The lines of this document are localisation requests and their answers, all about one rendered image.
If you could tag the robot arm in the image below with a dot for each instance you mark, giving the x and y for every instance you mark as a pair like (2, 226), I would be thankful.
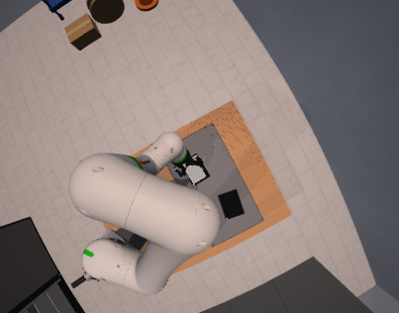
(180, 222)

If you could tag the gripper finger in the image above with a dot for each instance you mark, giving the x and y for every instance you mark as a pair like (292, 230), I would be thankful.
(199, 162)
(181, 173)

